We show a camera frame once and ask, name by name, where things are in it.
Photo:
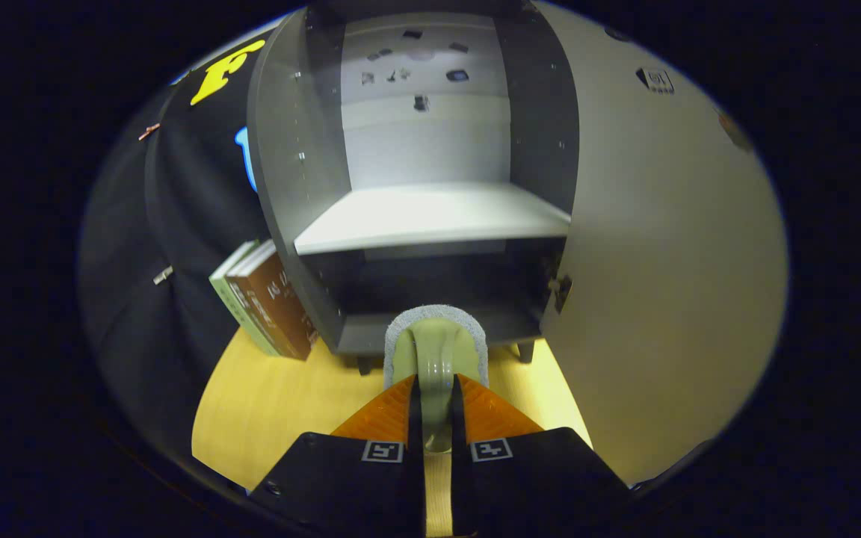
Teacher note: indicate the brown book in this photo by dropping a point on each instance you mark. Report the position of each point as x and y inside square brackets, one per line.
[266, 321]
[297, 306]

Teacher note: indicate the black backdrop cloth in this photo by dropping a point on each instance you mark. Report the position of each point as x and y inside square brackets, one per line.
[176, 209]

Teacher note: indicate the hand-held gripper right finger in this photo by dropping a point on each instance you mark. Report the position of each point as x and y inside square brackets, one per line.
[460, 486]

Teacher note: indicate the pink clothes peg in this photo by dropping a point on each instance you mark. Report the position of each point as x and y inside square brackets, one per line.
[149, 131]

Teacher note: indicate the dark grey cabinet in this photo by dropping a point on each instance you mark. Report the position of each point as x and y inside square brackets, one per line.
[281, 187]

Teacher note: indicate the olive green mug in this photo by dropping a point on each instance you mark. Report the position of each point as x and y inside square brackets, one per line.
[436, 351]

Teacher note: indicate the silver clothes peg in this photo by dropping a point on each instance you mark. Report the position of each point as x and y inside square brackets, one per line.
[163, 275]

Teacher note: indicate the green book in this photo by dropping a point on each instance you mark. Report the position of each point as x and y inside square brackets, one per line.
[240, 310]

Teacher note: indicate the white cabinet shelf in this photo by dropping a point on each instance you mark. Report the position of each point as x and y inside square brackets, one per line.
[430, 217]

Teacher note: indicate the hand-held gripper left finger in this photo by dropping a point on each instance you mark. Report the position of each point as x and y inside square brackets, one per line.
[415, 486]

